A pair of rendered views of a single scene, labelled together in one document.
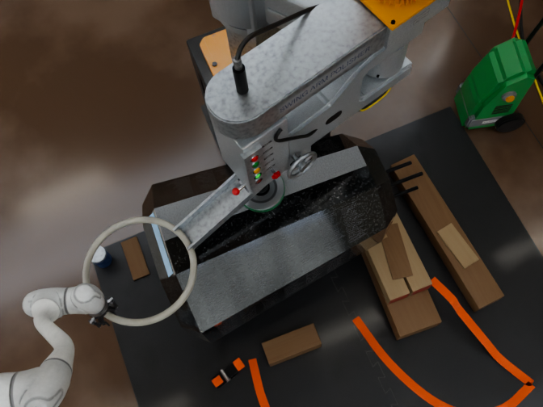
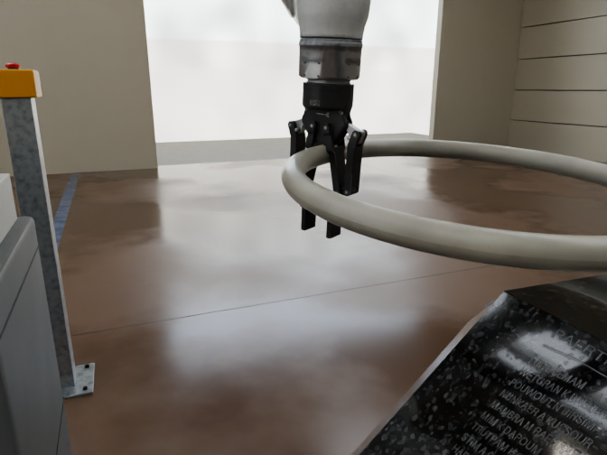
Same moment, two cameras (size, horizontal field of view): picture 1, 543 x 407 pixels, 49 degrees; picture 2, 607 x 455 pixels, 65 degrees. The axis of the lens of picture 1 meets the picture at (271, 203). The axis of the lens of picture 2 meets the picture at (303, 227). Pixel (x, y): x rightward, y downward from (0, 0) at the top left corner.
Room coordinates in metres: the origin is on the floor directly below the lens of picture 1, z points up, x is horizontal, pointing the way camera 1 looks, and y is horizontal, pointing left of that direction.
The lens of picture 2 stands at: (0.46, 0.03, 1.03)
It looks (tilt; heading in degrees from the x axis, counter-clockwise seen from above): 16 degrees down; 84
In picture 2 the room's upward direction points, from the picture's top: straight up
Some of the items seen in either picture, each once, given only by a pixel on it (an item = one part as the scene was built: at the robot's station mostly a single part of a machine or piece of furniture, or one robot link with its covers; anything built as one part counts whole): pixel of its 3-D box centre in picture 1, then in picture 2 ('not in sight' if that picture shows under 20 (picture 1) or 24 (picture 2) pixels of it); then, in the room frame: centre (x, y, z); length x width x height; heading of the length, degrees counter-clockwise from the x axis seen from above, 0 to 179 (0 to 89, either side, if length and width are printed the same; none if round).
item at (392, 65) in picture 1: (382, 46); not in sight; (1.39, -0.54, 1.34); 0.19 x 0.19 x 0.20
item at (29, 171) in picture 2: not in sight; (41, 241); (-0.23, 1.62, 0.54); 0.20 x 0.20 x 1.09; 15
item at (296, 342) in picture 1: (292, 345); not in sight; (0.45, 0.01, 0.07); 0.30 x 0.12 x 0.12; 103
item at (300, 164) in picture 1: (296, 159); not in sight; (1.02, -0.13, 1.20); 0.15 x 0.10 x 0.15; 119
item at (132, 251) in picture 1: (135, 258); not in sight; (1.09, 0.84, 0.02); 0.25 x 0.10 x 0.01; 15
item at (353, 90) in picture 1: (333, 90); not in sight; (1.24, -0.31, 1.30); 0.74 x 0.23 x 0.49; 119
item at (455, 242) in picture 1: (457, 245); not in sight; (0.84, -0.99, 0.13); 0.25 x 0.10 x 0.01; 23
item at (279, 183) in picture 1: (260, 188); not in sight; (1.06, 0.04, 0.84); 0.21 x 0.21 x 0.01
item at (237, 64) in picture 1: (239, 75); not in sight; (1.06, 0.04, 1.78); 0.04 x 0.04 x 0.17
